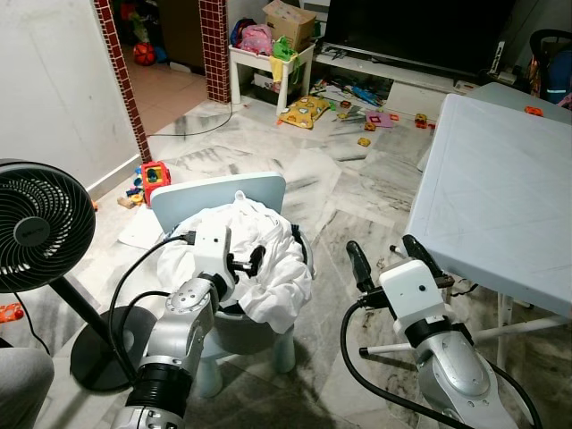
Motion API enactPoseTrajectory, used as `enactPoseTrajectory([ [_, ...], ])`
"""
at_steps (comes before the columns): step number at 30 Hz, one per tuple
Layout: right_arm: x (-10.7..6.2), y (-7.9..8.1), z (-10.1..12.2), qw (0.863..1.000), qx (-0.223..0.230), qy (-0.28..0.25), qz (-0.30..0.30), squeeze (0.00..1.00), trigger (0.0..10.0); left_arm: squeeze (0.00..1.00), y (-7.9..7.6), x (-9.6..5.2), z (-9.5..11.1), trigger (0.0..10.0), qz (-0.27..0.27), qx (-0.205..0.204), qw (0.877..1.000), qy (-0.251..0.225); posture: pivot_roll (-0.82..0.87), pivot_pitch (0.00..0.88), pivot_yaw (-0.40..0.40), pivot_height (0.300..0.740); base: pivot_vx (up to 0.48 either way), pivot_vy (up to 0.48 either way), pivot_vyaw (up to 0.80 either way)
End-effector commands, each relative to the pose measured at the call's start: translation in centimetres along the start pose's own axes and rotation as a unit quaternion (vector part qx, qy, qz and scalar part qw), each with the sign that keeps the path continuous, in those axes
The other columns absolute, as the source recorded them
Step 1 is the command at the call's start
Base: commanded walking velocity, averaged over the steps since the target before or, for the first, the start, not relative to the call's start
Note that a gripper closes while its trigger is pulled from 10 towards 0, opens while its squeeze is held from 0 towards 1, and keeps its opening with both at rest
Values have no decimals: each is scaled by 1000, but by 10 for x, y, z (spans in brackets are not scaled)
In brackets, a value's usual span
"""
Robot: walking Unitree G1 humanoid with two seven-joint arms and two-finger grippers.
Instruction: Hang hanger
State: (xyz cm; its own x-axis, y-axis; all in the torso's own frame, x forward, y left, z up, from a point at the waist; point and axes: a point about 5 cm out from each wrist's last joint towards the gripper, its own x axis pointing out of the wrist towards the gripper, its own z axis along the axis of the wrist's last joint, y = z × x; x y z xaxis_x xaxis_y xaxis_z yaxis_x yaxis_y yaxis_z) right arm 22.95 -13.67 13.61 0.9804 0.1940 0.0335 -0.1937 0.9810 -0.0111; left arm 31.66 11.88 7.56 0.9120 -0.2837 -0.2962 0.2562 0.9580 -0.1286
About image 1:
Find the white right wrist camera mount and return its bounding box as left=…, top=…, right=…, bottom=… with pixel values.
left=378, top=259, right=445, bottom=324

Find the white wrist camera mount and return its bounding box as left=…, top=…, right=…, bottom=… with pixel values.
left=378, top=259, right=445, bottom=324
left=190, top=223, right=235, bottom=291

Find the red ball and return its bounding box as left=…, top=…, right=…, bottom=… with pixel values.
left=134, top=40, right=157, bottom=65

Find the brown cardboard box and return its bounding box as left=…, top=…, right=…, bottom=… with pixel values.
left=262, top=0, right=318, bottom=50

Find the light blue plastic kids chair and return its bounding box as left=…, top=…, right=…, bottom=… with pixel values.
left=150, top=172, right=300, bottom=399

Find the white television stand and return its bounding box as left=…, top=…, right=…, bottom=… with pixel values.
left=313, top=49, right=501, bottom=95

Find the white shirt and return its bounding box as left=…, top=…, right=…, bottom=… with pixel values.
left=156, top=192, right=314, bottom=333

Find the light blue folding table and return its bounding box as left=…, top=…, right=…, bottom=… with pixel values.
left=465, top=82, right=572, bottom=124
left=357, top=94, right=572, bottom=360

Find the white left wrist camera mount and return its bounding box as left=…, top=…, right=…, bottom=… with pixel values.
left=190, top=223, right=235, bottom=291

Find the pink kids backpack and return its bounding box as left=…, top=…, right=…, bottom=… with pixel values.
left=237, top=22, right=276, bottom=56

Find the person's grey trouser leg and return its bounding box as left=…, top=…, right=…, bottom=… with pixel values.
left=0, top=347, right=55, bottom=429

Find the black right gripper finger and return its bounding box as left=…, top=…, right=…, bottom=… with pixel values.
left=346, top=240, right=378, bottom=296
left=402, top=234, right=448, bottom=289

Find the black television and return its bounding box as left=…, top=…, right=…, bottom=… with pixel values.
left=322, top=0, right=515, bottom=80

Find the small white side table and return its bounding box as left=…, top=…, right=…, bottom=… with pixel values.
left=228, top=43, right=315, bottom=115

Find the red toy cube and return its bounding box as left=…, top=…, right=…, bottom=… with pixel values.
left=134, top=159, right=172, bottom=205

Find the pink toy tile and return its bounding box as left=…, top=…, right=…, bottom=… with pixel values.
left=366, top=110, right=403, bottom=128

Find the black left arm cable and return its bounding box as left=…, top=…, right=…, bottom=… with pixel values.
left=105, top=231, right=198, bottom=376

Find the green toy bag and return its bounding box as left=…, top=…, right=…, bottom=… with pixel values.
left=273, top=36, right=300, bottom=63

